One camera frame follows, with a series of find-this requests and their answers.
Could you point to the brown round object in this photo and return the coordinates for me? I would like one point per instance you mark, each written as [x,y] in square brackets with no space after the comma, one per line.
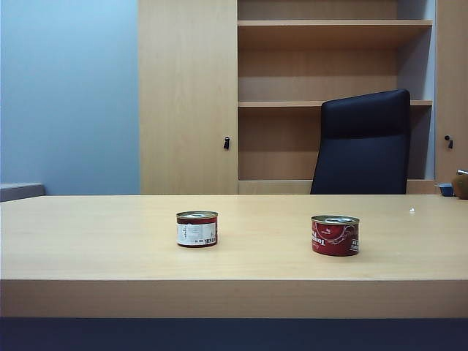
[461,184]

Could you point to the small blue cup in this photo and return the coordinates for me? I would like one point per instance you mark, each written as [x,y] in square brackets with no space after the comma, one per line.
[446,189]

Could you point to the light wooden shelf cabinet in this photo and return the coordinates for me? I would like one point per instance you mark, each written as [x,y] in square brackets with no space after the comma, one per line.
[285,95]

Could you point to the black cabinet door key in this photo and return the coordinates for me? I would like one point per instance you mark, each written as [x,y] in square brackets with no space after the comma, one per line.
[226,143]
[448,141]

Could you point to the tomato can with white label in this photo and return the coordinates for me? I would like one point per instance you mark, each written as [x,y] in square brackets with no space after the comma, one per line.
[196,230]

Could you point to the red tomato can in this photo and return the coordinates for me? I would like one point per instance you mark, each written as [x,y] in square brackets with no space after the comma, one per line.
[334,237]

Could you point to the black office chair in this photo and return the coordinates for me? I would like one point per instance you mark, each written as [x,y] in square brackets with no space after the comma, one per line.
[362,146]

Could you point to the grey low side cabinet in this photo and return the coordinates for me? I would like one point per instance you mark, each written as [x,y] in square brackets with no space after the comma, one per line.
[21,191]

